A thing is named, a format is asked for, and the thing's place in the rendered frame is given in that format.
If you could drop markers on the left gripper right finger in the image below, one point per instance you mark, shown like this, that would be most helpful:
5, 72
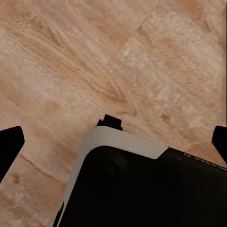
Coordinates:
219, 140

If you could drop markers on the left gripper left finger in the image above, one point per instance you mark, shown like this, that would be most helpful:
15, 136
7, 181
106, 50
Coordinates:
11, 142

